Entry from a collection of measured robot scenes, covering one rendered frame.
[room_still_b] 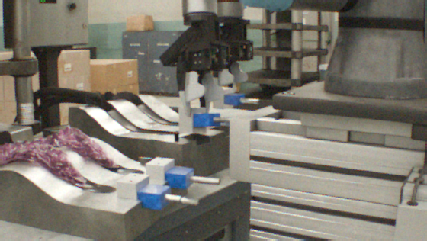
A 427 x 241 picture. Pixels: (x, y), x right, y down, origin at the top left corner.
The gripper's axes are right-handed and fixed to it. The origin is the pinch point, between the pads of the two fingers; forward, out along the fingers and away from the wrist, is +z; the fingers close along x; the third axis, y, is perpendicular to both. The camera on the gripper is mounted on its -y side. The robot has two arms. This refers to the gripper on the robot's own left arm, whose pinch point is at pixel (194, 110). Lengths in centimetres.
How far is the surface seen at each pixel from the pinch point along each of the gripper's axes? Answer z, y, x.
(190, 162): 10.7, 1.0, -3.4
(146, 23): -177, -501, 519
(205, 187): 15.8, 4.5, -3.2
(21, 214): 17.1, -7.8, -39.0
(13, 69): -17, -70, -2
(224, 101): -3.2, -10.2, 26.6
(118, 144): 6.8, -17.5, -6.2
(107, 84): -48, -356, 295
